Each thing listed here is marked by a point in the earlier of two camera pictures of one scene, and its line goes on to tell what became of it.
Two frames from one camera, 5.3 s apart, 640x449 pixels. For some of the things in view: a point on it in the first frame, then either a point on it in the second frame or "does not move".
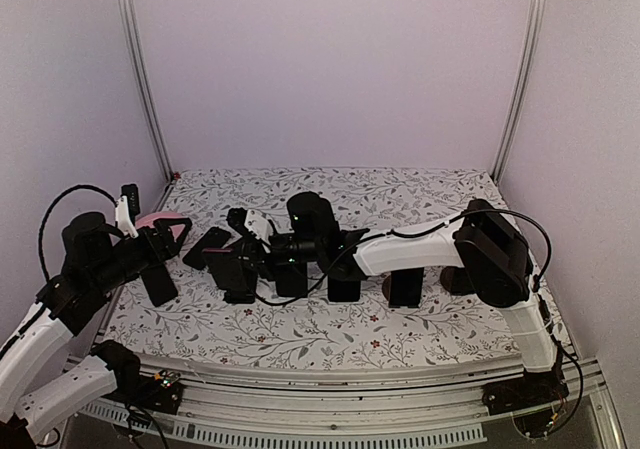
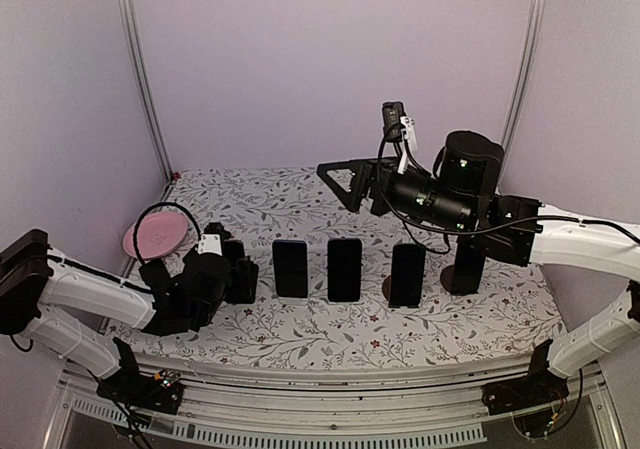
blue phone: (291, 279) does not move
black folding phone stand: (235, 276) does not move
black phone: (406, 287) does not move
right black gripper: (254, 251) to (364, 171)
